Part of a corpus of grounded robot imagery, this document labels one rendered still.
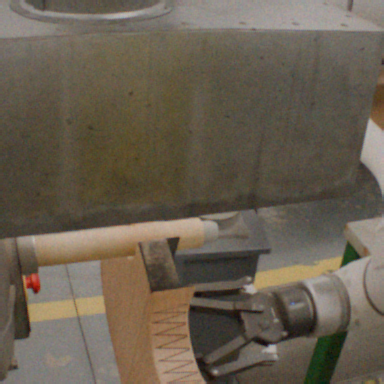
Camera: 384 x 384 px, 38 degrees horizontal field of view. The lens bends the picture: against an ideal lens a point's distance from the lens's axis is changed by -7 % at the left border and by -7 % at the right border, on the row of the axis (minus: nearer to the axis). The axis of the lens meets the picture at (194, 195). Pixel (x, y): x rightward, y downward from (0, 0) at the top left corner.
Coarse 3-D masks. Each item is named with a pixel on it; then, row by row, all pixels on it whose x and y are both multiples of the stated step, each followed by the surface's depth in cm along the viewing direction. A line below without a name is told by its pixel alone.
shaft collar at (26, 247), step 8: (16, 240) 57; (24, 240) 57; (32, 240) 57; (24, 248) 56; (32, 248) 57; (24, 256) 56; (32, 256) 57; (24, 264) 57; (32, 264) 57; (24, 272) 57; (32, 272) 58
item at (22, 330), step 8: (24, 280) 92; (24, 288) 86; (24, 296) 87; (24, 304) 87; (24, 312) 88; (24, 320) 88; (16, 328) 89; (24, 328) 89; (16, 336) 90; (24, 336) 90
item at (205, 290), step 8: (240, 280) 81; (248, 280) 81; (200, 288) 79; (208, 288) 80; (216, 288) 80; (224, 288) 80; (232, 288) 80; (240, 288) 81; (192, 296) 81; (200, 296) 81; (208, 296) 81; (216, 296) 82
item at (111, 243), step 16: (144, 224) 62; (160, 224) 62; (176, 224) 63; (192, 224) 63; (48, 240) 58; (64, 240) 59; (80, 240) 59; (96, 240) 59; (112, 240) 60; (128, 240) 60; (192, 240) 63; (48, 256) 58; (64, 256) 58; (80, 256) 59; (96, 256) 60; (112, 256) 60; (128, 256) 61
